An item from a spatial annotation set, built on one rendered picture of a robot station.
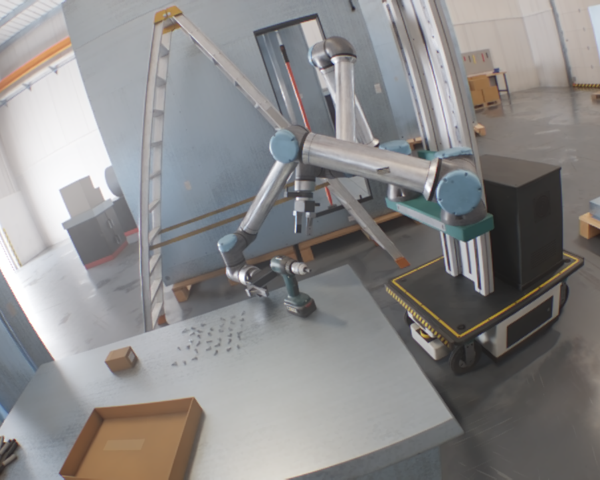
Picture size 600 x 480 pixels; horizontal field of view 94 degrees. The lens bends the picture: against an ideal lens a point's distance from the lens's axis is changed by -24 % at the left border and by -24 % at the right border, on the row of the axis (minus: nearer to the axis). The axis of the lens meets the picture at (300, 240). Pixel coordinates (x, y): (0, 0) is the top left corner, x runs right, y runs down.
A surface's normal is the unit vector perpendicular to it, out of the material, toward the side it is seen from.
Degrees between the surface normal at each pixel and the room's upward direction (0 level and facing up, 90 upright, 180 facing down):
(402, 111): 90
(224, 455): 0
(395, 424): 0
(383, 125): 90
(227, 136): 90
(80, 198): 90
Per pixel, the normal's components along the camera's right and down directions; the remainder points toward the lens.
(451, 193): -0.27, 0.46
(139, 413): 0.00, 0.37
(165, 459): -0.30, -0.89
